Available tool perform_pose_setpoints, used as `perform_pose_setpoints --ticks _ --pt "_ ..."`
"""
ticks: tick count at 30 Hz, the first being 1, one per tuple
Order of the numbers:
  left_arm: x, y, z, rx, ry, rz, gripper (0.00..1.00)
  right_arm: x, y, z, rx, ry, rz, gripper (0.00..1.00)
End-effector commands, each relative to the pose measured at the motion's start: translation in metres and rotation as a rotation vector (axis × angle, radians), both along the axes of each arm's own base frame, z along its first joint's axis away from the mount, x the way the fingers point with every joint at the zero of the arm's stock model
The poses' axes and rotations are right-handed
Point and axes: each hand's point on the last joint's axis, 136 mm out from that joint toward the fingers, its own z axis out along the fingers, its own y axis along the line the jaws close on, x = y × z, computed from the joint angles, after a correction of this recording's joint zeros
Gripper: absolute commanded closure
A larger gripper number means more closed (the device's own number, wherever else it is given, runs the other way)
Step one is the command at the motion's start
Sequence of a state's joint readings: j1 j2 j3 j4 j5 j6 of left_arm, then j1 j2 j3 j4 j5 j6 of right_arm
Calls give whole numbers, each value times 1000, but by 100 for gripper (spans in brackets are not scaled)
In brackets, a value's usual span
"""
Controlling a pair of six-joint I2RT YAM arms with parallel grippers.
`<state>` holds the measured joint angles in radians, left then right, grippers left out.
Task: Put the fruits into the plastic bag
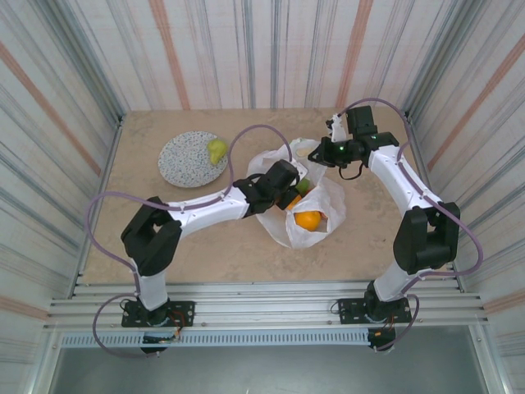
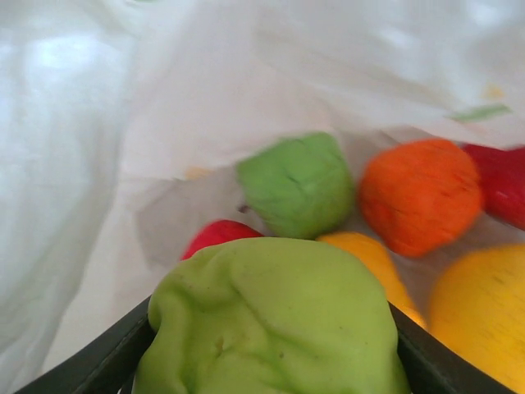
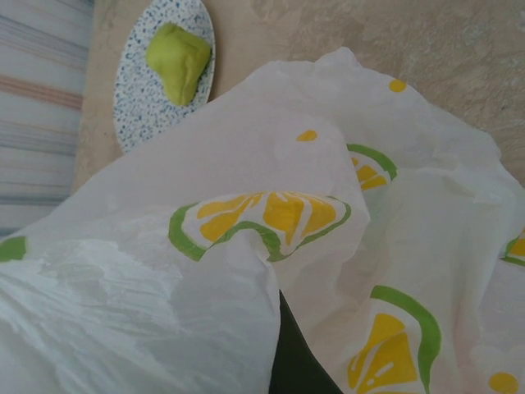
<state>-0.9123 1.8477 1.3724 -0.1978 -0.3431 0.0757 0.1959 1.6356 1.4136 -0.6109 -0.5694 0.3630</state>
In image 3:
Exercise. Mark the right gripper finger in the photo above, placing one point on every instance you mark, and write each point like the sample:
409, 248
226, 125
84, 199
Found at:
295, 361

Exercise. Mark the white plastic bag lemon print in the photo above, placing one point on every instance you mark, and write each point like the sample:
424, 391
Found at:
123, 287

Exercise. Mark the speckled white blue plate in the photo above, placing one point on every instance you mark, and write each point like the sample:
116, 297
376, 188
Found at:
135, 102

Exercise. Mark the light green pear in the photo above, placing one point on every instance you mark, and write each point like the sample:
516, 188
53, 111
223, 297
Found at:
178, 57

